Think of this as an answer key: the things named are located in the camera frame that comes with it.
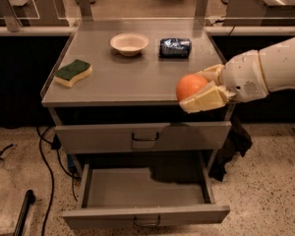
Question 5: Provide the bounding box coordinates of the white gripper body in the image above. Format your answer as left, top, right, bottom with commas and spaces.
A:
219, 50, 268, 102

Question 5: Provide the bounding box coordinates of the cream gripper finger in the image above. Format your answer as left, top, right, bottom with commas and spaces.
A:
198, 64, 224, 85
179, 82, 236, 113

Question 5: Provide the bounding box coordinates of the orange fruit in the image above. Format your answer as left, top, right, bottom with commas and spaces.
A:
176, 74, 208, 101

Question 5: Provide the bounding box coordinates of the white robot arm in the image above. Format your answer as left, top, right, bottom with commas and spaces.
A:
176, 37, 295, 113

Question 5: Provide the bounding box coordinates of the open grey middle drawer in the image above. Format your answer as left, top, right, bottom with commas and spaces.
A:
63, 158, 230, 229

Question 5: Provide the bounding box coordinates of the grey metal drawer cabinet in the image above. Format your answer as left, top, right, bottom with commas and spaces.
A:
39, 17, 246, 175

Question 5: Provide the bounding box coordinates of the closed grey upper drawer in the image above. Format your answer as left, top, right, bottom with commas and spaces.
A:
56, 121, 231, 154

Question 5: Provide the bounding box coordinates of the blue crumpled chip bag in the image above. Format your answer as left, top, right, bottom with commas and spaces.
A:
159, 38, 192, 58

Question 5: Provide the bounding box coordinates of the green yellow sponge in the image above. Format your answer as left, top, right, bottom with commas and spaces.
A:
54, 59, 92, 88

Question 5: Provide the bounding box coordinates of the black bar on floor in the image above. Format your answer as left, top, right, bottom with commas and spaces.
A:
13, 190, 35, 236

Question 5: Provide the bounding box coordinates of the black power cable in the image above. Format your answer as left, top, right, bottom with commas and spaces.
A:
35, 125, 82, 236

